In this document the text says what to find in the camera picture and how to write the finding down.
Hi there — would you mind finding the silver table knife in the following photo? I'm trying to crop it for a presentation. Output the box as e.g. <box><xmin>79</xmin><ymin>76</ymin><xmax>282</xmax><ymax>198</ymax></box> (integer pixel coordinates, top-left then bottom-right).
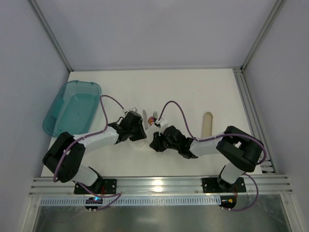
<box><xmin>142</xmin><ymin>110</ymin><xmax>149</xmax><ymax>130</ymax></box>

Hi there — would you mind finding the iridescent pink spoon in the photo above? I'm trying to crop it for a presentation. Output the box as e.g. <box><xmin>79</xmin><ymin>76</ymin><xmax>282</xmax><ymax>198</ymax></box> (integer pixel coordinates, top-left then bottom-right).
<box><xmin>148</xmin><ymin>116</ymin><xmax>155</xmax><ymax>125</ymax></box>

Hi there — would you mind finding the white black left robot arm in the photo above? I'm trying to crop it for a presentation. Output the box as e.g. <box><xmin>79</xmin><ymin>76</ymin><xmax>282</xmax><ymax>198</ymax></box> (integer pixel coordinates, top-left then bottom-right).
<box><xmin>42</xmin><ymin>111</ymin><xmax>146</xmax><ymax>194</ymax></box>

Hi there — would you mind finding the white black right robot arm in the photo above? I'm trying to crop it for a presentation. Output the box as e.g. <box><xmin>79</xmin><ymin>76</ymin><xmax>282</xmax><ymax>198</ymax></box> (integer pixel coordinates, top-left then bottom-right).
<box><xmin>149</xmin><ymin>126</ymin><xmax>267</xmax><ymax>192</ymax></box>

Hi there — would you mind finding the beige oval cutlery tray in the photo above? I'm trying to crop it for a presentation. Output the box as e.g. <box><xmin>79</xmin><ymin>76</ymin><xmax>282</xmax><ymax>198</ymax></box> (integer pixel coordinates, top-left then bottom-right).
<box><xmin>201</xmin><ymin>112</ymin><xmax>213</xmax><ymax>137</ymax></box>

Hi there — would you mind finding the teal transparent plastic bin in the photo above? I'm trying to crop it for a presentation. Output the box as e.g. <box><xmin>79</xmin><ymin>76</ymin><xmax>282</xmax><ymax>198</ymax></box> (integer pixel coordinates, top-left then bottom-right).
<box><xmin>42</xmin><ymin>80</ymin><xmax>101</xmax><ymax>138</ymax></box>

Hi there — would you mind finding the left black controller board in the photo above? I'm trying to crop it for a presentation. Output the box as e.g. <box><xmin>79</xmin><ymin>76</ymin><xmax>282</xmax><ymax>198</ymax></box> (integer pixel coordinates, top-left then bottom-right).
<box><xmin>85</xmin><ymin>197</ymin><xmax>103</xmax><ymax>212</ymax></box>

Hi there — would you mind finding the black controller board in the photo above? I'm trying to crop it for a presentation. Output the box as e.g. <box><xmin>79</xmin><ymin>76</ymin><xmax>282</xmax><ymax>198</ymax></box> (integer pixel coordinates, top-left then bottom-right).
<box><xmin>219</xmin><ymin>195</ymin><xmax>237</xmax><ymax>210</ymax></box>
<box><xmin>85</xmin><ymin>197</ymin><xmax>103</xmax><ymax>212</ymax></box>

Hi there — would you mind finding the right black controller board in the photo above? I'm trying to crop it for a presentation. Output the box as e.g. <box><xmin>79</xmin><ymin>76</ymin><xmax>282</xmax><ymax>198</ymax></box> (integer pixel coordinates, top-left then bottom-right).
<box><xmin>219</xmin><ymin>195</ymin><xmax>237</xmax><ymax>210</ymax></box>

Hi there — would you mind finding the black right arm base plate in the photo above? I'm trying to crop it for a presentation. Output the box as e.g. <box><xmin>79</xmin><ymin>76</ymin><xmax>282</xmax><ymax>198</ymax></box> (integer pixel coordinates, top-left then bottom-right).
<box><xmin>201</xmin><ymin>177</ymin><xmax>246</xmax><ymax>193</ymax></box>

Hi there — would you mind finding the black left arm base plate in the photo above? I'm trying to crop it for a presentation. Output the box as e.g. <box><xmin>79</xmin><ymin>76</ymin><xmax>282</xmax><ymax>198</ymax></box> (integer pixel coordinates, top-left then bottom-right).
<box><xmin>74</xmin><ymin>177</ymin><xmax>117</xmax><ymax>195</ymax></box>

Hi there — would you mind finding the white slotted cable duct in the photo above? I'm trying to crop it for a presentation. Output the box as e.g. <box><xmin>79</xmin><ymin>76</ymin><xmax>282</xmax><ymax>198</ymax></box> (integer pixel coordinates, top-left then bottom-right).
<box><xmin>40</xmin><ymin>195</ymin><xmax>221</xmax><ymax>206</ymax></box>

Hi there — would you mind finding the aluminium right side rail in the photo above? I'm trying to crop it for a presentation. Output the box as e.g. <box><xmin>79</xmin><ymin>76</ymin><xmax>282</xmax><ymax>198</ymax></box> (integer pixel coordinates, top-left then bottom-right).
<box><xmin>233</xmin><ymin>68</ymin><xmax>277</xmax><ymax>174</ymax></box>

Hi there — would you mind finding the aluminium rail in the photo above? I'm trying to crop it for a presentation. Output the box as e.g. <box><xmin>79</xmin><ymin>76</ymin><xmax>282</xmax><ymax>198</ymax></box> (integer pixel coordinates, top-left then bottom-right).
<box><xmin>28</xmin><ymin>174</ymin><xmax>293</xmax><ymax>197</ymax></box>
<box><xmin>233</xmin><ymin>68</ymin><xmax>277</xmax><ymax>174</ymax></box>

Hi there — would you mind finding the aluminium front rail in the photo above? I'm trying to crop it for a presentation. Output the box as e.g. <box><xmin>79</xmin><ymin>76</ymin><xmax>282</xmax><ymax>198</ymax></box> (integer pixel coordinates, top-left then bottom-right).
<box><xmin>28</xmin><ymin>174</ymin><xmax>293</xmax><ymax>197</ymax></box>

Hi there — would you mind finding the aluminium left corner post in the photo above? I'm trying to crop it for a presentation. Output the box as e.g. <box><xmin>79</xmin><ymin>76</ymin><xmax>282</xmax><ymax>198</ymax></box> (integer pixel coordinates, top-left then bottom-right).
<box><xmin>28</xmin><ymin>0</ymin><xmax>73</xmax><ymax>72</ymax></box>

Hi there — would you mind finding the aluminium corner post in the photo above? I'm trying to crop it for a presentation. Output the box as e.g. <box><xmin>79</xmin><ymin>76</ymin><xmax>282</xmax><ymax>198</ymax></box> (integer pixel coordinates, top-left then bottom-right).
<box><xmin>28</xmin><ymin>0</ymin><xmax>73</xmax><ymax>72</ymax></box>
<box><xmin>241</xmin><ymin>0</ymin><xmax>286</xmax><ymax>72</ymax></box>

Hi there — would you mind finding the aluminium right corner post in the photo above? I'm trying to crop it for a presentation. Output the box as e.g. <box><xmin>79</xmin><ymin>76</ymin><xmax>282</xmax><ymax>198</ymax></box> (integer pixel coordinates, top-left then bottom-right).
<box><xmin>241</xmin><ymin>0</ymin><xmax>286</xmax><ymax>72</ymax></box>

